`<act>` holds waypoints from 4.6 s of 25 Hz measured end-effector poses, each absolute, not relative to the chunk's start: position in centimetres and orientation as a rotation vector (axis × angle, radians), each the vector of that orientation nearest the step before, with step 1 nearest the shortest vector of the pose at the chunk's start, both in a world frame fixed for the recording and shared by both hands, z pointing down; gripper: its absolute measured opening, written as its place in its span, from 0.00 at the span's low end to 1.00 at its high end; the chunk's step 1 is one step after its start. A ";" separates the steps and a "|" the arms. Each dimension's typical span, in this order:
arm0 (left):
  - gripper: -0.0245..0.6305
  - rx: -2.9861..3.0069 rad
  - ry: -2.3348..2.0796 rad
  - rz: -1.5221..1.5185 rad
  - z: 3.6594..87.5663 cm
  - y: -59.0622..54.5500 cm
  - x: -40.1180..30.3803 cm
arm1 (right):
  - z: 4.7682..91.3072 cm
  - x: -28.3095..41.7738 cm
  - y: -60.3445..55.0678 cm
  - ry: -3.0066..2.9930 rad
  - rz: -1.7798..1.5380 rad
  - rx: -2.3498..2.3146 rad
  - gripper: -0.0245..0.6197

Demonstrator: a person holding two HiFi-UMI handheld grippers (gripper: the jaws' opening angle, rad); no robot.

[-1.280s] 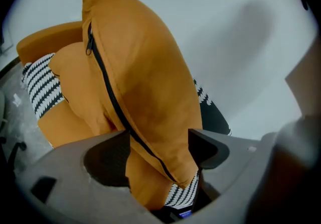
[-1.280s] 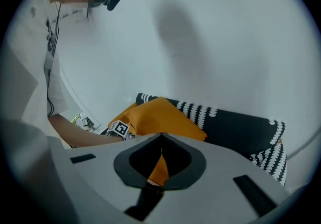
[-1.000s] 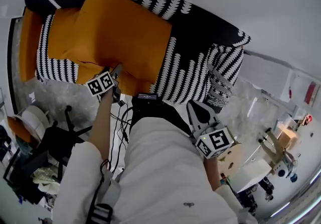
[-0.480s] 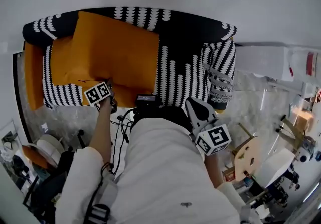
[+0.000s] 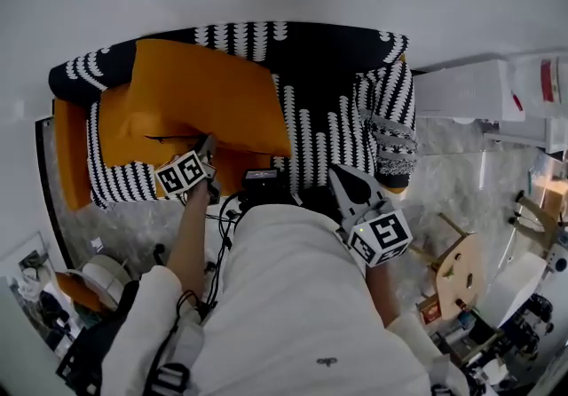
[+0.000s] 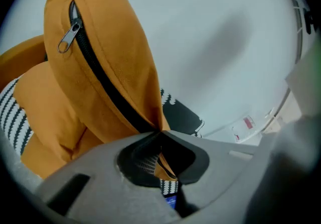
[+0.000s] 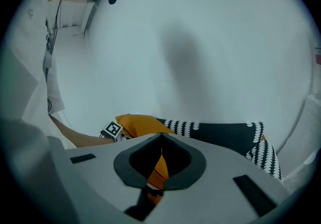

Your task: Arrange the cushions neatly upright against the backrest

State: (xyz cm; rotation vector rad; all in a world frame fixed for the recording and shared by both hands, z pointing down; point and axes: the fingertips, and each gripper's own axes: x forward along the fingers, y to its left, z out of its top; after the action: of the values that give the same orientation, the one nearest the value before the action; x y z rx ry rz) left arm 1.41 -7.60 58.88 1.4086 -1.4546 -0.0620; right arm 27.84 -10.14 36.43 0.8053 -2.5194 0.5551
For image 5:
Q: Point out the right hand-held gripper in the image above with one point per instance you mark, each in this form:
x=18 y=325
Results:
x=381 y=236

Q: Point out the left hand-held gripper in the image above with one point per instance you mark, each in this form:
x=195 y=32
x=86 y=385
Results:
x=182 y=172

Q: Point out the orange sofa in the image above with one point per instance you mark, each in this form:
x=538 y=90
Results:
x=71 y=154

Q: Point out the person's right forearm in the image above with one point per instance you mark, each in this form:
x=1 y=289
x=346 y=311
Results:
x=381 y=292

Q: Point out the person's left forearm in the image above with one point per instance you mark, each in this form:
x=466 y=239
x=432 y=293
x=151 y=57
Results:
x=191 y=243

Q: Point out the black white patterned sofa cover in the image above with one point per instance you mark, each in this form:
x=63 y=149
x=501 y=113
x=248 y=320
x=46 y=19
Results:
x=319 y=74

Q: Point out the person's black trousers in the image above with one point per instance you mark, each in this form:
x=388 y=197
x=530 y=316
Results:
x=315 y=199

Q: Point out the black waist device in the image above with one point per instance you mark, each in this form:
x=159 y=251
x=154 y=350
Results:
x=261 y=176

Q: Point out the black chair base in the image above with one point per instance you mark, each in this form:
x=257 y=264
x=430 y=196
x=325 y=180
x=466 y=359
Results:
x=159 y=252

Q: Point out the small green item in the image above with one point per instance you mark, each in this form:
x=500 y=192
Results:
x=449 y=271

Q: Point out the wooden side table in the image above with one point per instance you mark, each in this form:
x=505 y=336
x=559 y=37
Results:
x=459 y=270

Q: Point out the red box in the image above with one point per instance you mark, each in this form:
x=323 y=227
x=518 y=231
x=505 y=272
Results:
x=430 y=312

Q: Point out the small dark item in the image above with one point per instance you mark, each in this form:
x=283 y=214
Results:
x=469 y=281

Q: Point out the small red bottle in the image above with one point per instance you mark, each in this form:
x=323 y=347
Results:
x=460 y=305

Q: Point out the white round roll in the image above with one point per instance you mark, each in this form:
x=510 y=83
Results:
x=106 y=274

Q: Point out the black-framed board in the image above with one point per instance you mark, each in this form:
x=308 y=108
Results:
x=49 y=190

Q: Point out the wooden stand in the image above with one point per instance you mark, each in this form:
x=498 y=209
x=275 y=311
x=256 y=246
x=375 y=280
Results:
x=537 y=216

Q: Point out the white sink cabinet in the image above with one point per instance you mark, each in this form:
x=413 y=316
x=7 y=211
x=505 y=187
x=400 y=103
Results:
x=528 y=134

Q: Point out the white box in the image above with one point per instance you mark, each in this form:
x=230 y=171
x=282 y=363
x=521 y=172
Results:
x=515 y=287

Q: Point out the orange bag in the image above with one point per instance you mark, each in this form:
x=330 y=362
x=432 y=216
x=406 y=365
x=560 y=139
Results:
x=80 y=292

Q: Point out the dark equipment pile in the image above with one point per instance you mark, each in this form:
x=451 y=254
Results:
x=523 y=332

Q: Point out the plastic-wrapped white appliance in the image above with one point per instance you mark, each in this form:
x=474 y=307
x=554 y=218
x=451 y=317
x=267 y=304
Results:
x=541 y=79

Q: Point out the black bag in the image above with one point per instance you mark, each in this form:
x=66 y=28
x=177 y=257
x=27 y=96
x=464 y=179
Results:
x=93 y=341

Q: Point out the white round camera device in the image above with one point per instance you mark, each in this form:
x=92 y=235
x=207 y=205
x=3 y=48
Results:
x=558 y=254

